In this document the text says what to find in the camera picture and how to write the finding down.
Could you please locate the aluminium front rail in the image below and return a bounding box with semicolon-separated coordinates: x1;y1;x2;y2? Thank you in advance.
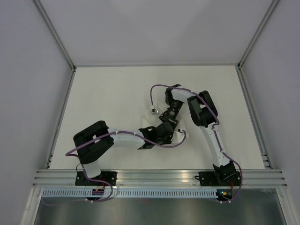
32;169;287;189

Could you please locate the white slotted cable duct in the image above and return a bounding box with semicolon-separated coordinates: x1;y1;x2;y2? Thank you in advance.
42;188;217;198

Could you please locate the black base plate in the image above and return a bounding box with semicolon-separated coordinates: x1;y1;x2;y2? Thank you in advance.
75;171;117;186
194;172;241;187

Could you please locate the right aluminium frame post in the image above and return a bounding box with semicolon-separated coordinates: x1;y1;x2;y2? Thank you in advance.
237;0;281;70

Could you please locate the left side aluminium rail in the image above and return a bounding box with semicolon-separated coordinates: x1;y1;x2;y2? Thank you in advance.
44;68;76;169

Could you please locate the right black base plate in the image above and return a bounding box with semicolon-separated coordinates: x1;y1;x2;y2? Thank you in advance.
194;172;241;187

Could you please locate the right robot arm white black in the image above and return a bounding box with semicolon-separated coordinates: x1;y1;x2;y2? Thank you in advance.
159;84;236;185

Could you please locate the purple cable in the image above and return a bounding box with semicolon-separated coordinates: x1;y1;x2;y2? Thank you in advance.
150;84;244;204
41;128;187;207

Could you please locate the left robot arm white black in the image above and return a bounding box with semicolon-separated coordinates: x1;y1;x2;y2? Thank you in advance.
73;120;176;186

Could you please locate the aluminium frame post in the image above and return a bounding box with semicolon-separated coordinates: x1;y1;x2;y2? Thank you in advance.
237;0;281;70
32;0;76;71

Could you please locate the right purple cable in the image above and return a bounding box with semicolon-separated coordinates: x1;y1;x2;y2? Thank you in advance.
150;84;244;204

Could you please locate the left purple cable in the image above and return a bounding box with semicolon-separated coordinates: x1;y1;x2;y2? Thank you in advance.
41;128;187;207

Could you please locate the right side aluminium rail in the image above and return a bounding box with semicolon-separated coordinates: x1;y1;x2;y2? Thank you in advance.
235;64;273;169

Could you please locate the left aluminium frame post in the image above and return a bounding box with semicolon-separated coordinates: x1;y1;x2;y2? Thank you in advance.
32;0;76;71

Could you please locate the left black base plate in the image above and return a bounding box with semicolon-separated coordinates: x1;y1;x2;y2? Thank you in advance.
75;171;117;186

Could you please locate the aluminium rail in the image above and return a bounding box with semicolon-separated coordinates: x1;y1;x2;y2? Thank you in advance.
235;64;273;169
32;169;287;189
44;68;76;169

